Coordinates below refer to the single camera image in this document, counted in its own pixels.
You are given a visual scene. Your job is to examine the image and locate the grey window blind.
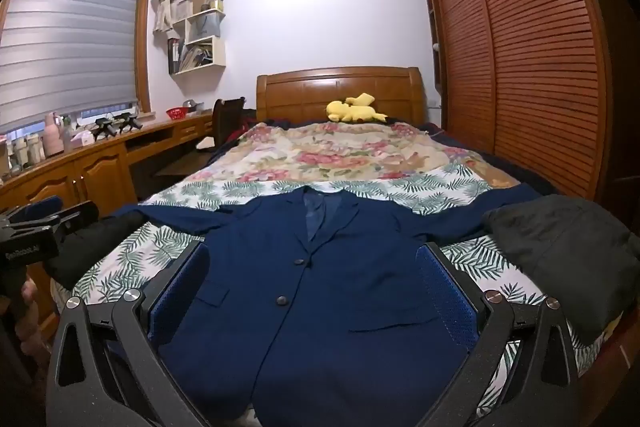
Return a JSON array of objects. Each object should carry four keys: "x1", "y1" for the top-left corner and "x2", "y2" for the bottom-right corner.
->
[{"x1": 0, "y1": 0, "x2": 143, "y2": 132}]

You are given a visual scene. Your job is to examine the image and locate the dark blue bed cover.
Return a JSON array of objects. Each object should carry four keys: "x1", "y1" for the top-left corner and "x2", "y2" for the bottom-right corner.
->
[{"x1": 420, "y1": 122, "x2": 558, "y2": 198}]

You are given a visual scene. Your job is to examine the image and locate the wooden window frame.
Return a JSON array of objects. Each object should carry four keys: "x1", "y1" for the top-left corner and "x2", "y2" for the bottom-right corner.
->
[{"x1": 0, "y1": 0, "x2": 154, "y2": 138}]

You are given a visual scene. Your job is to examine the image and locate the wooden louvered wardrobe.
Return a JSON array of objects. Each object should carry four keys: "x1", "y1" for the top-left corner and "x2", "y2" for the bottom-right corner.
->
[{"x1": 415, "y1": 0, "x2": 640, "y2": 208}]

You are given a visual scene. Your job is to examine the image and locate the pull-out desk board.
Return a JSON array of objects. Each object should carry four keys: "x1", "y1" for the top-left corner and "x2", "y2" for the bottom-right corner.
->
[{"x1": 154, "y1": 151, "x2": 213, "y2": 178}]

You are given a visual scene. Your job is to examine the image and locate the person's left hand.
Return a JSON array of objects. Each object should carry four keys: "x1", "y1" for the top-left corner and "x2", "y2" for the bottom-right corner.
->
[{"x1": 19, "y1": 279, "x2": 42, "y2": 323}]

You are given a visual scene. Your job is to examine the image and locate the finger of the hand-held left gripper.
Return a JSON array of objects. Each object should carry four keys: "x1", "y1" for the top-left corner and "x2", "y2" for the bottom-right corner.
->
[
  {"x1": 47, "y1": 201, "x2": 101, "y2": 242},
  {"x1": 9, "y1": 198, "x2": 65, "y2": 229}
]

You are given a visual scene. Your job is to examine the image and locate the navy blue suit jacket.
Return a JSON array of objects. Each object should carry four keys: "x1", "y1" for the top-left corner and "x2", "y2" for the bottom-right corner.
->
[{"x1": 112, "y1": 184, "x2": 551, "y2": 427}]

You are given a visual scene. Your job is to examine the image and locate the red clothing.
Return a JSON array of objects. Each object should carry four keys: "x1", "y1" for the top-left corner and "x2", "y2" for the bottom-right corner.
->
[{"x1": 227, "y1": 108, "x2": 259, "y2": 144}]

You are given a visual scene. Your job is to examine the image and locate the leaf-print bedsheet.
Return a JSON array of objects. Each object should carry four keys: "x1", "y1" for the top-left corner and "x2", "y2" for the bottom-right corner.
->
[{"x1": 70, "y1": 164, "x2": 616, "y2": 427}]

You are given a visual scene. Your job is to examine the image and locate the black folded clothes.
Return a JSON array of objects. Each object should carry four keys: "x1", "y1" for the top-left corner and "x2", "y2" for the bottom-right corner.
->
[{"x1": 47, "y1": 209, "x2": 146, "y2": 290}]

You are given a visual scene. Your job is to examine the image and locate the white wall shelf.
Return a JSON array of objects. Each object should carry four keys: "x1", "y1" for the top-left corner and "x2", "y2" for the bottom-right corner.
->
[{"x1": 167, "y1": 0, "x2": 228, "y2": 76}]

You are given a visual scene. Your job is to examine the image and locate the pink bottle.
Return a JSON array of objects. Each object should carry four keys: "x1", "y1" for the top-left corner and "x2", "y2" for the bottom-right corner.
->
[{"x1": 44, "y1": 113, "x2": 64, "y2": 156}]

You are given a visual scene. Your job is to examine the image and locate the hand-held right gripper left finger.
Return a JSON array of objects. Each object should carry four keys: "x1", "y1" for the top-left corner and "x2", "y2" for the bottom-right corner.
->
[{"x1": 46, "y1": 239, "x2": 211, "y2": 427}]

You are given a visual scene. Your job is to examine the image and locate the wooden bed headboard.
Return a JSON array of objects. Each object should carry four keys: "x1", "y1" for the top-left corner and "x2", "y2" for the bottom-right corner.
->
[{"x1": 256, "y1": 67, "x2": 428, "y2": 126}]

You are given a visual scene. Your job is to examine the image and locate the yellow plush toy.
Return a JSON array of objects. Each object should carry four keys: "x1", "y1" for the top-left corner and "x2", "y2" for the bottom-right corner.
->
[{"x1": 326, "y1": 93, "x2": 389, "y2": 124}]

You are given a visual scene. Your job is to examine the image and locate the dark wooden chair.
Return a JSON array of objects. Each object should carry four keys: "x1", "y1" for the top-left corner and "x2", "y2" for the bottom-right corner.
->
[{"x1": 210, "y1": 97, "x2": 247, "y2": 148}]

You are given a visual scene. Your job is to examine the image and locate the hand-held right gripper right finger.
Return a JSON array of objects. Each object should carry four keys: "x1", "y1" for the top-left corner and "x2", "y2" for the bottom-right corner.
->
[{"x1": 417, "y1": 241, "x2": 583, "y2": 427}]

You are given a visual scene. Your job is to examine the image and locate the floral blanket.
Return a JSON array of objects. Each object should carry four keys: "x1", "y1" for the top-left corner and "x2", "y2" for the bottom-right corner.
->
[{"x1": 192, "y1": 119, "x2": 521, "y2": 196}]

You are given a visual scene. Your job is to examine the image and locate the wooden desk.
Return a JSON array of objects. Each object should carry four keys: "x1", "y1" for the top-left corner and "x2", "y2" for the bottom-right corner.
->
[{"x1": 0, "y1": 109, "x2": 217, "y2": 323}]

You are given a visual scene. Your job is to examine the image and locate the black tripod device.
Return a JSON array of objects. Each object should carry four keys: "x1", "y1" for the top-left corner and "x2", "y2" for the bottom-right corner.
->
[
  {"x1": 117, "y1": 110, "x2": 144, "y2": 131},
  {"x1": 94, "y1": 117, "x2": 119, "y2": 140}
]

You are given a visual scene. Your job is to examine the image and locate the black padded garment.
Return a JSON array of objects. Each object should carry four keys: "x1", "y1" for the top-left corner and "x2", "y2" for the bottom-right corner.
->
[{"x1": 482, "y1": 194, "x2": 640, "y2": 345}]

